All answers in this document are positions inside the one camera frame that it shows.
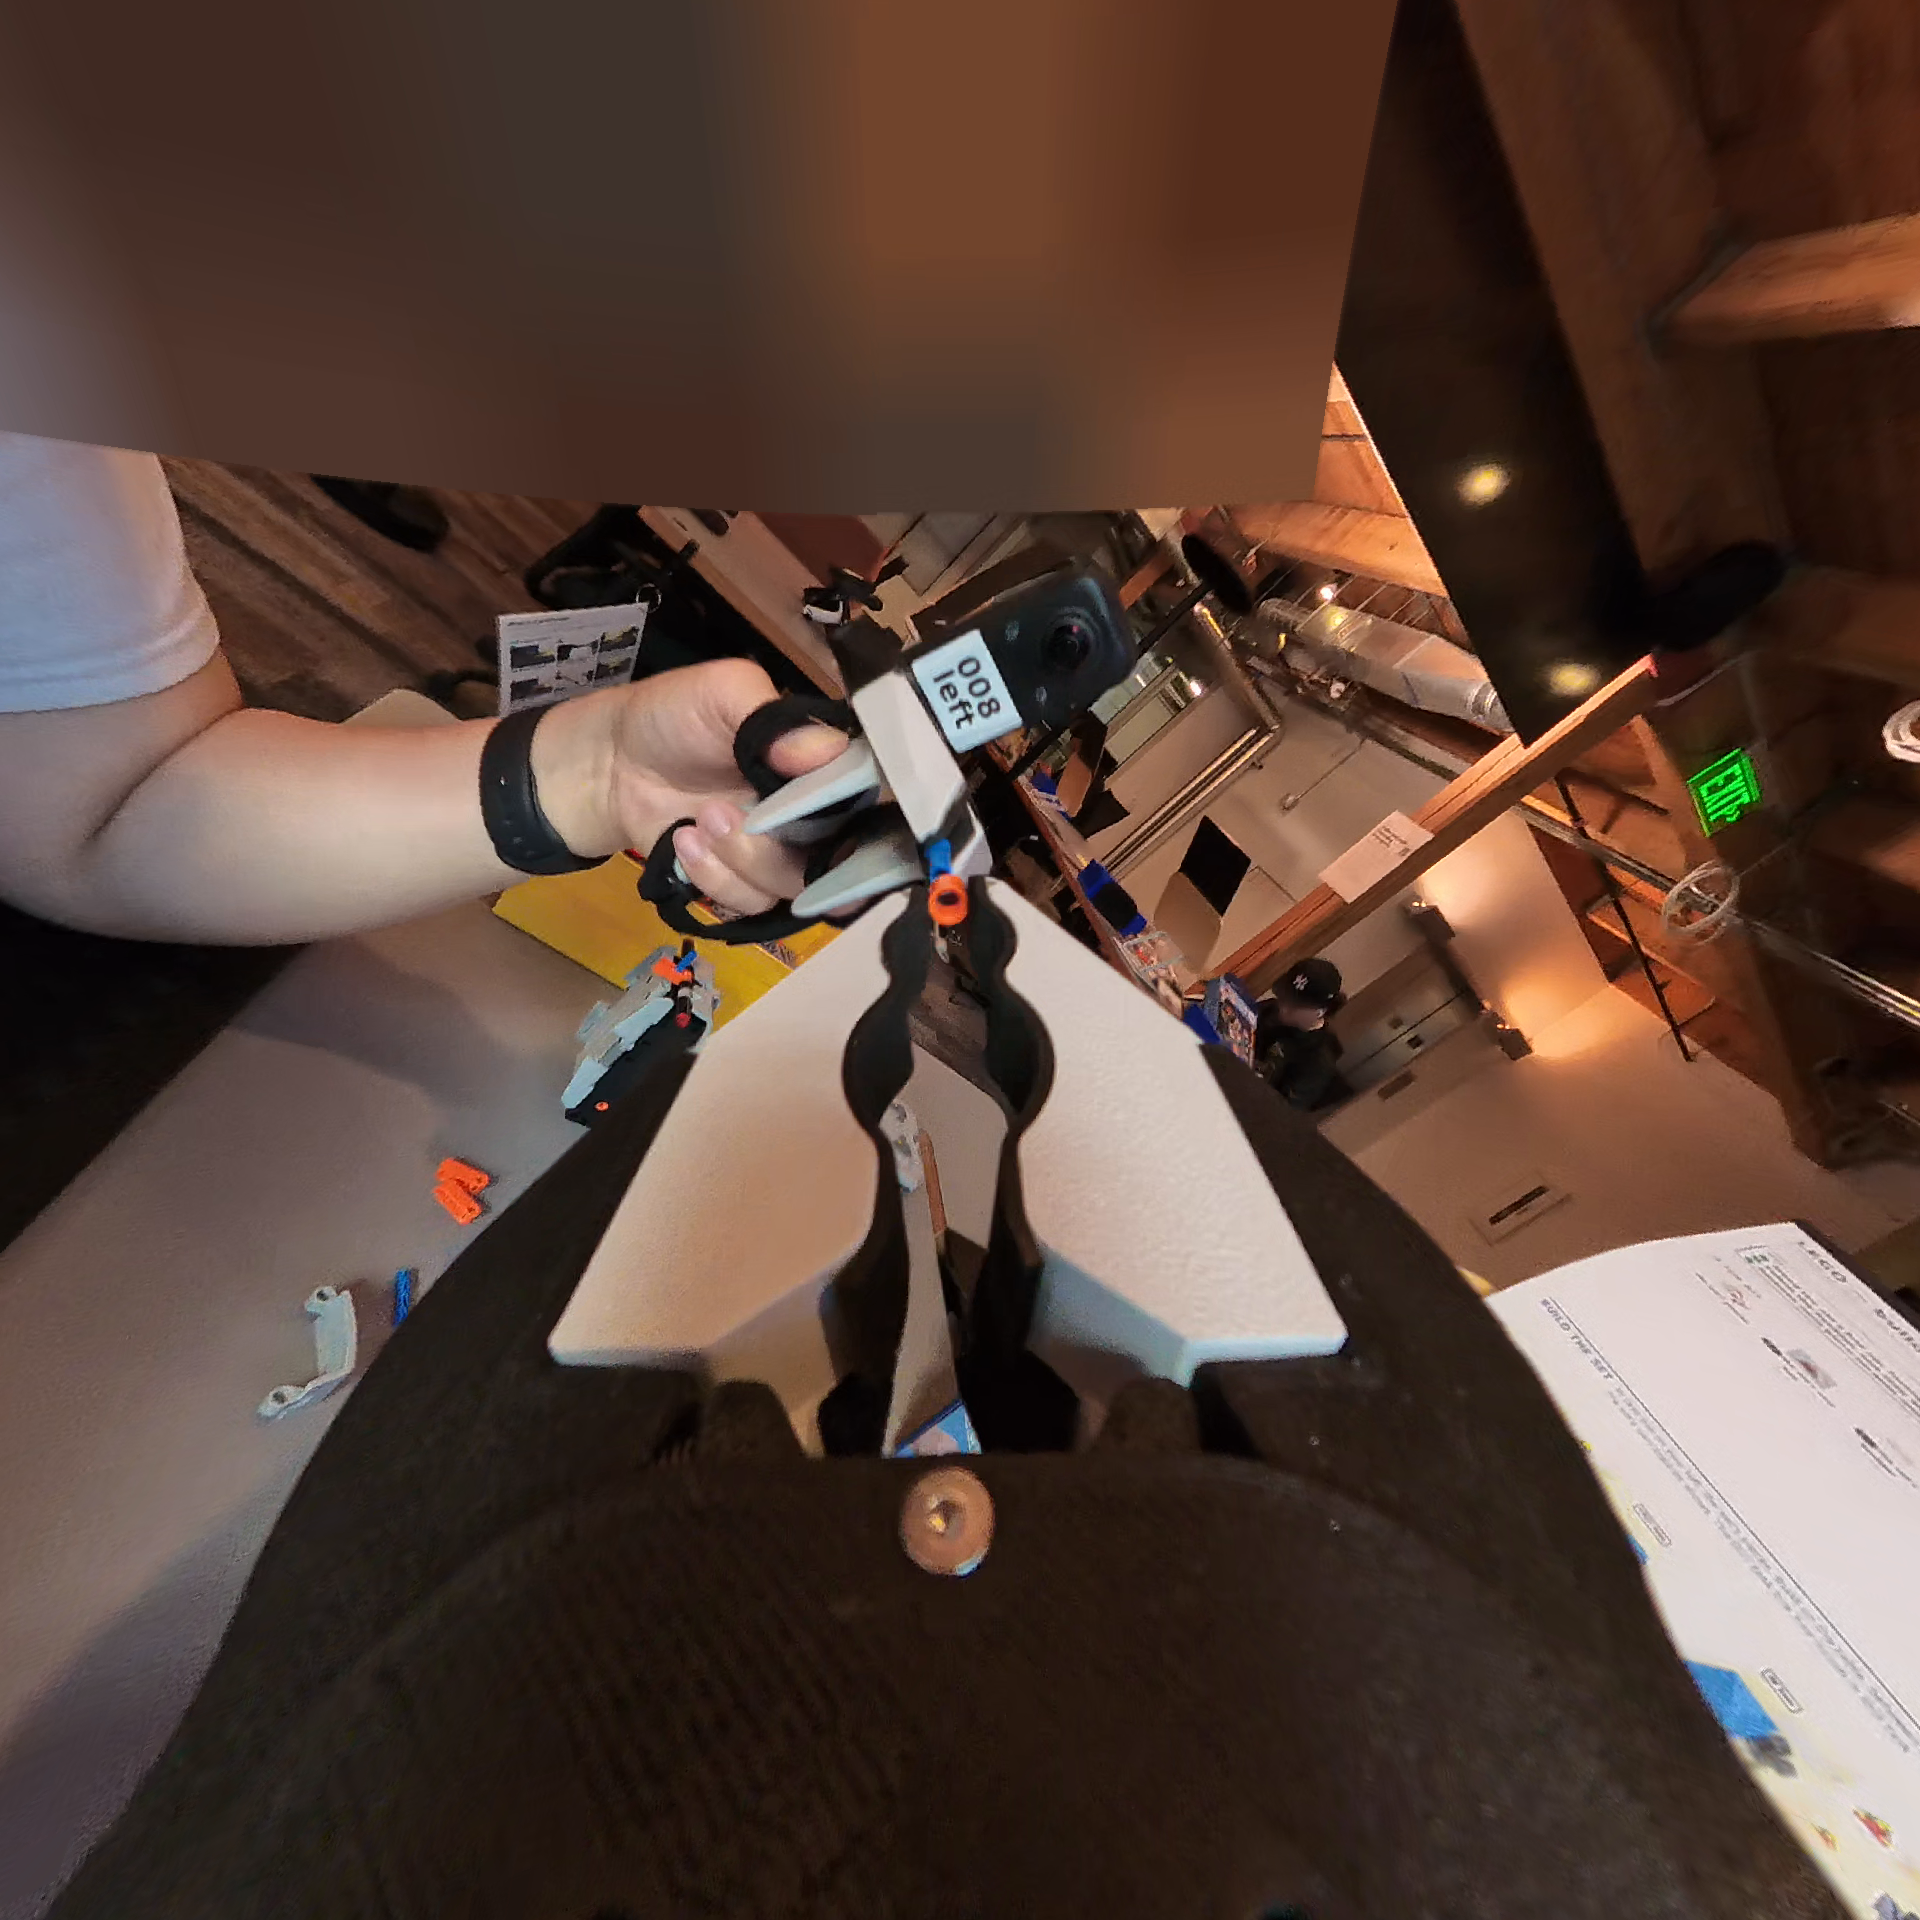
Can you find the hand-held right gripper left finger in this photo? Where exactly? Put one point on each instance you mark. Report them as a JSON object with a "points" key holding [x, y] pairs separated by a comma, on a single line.
{"points": [[722, 1201]]}

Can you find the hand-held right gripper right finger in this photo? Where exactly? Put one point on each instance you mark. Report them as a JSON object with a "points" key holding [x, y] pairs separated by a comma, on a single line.
{"points": [[1172, 1201]]}

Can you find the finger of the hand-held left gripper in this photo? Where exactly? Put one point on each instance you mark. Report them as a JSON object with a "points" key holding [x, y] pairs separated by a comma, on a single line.
{"points": [[923, 765], [862, 886]]}

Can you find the blue toy connector pin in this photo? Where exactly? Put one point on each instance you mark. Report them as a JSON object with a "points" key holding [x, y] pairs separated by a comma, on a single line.
{"points": [[403, 1299], [938, 859]]}

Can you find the orange toy bushing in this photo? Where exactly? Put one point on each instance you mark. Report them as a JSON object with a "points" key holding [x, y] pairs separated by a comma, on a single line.
{"points": [[950, 902]]}

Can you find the person's left forearm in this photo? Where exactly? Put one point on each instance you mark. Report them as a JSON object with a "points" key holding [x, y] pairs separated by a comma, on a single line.
{"points": [[271, 827]]}

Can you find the grey desk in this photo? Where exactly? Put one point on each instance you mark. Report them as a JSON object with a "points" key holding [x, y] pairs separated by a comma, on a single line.
{"points": [[182, 1201]]}

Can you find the person's left hand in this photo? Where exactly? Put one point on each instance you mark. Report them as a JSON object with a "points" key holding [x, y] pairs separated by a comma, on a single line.
{"points": [[645, 765]]}

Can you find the grey black toy robot module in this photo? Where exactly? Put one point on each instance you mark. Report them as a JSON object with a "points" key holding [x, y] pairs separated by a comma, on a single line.
{"points": [[639, 1036]]}

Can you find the grey remote controller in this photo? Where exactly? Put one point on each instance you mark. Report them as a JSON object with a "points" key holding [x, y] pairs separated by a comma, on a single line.
{"points": [[907, 1149]]}

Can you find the blue plastic bin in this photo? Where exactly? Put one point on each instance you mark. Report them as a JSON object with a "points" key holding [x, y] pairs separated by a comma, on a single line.
{"points": [[1118, 897]]}

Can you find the orange toy beam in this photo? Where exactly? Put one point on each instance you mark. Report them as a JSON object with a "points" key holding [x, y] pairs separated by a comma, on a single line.
{"points": [[455, 1204], [466, 1174]]}

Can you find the yellow plastic bin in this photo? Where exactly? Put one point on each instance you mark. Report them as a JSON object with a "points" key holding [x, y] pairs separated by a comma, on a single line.
{"points": [[601, 931]]}

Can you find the blue robot kit box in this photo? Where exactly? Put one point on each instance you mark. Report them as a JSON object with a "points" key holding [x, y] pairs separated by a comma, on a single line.
{"points": [[938, 1435]]}

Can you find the black wrist band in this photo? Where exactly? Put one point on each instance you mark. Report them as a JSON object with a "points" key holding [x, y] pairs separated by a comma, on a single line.
{"points": [[518, 797]]}

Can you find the printed photo sheet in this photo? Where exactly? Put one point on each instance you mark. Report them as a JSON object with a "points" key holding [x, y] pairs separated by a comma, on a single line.
{"points": [[571, 661]]}

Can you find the black office chair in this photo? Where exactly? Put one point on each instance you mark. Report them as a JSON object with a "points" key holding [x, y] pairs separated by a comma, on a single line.
{"points": [[617, 563]]}

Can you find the white paper notice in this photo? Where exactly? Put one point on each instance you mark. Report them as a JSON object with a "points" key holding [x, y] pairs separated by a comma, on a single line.
{"points": [[1373, 862]]}

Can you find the grey curved toy panel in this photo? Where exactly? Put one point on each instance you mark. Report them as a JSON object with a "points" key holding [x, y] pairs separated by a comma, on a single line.
{"points": [[331, 1342]]}

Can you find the black rectangular panel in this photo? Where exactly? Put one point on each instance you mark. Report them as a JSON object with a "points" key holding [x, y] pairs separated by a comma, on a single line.
{"points": [[1470, 375]]}

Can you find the person's dark trousers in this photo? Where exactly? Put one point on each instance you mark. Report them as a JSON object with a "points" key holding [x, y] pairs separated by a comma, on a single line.
{"points": [[107, 1051]]}

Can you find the wooden board with instruction poster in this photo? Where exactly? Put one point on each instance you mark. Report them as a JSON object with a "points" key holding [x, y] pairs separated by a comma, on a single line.
{"points": [[1770, 1471]]}

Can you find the green exit sign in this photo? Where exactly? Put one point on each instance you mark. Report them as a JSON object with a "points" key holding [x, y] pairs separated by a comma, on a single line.
{"points": [[1723, 791]]}

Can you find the silver ventilation duct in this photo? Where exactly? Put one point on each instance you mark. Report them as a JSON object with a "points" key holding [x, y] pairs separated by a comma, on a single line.
{"points": [[1381, 661]]}

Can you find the wooden post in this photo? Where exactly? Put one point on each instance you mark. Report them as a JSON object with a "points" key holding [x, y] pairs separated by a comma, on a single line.
{"points": [[1470, 811]]}

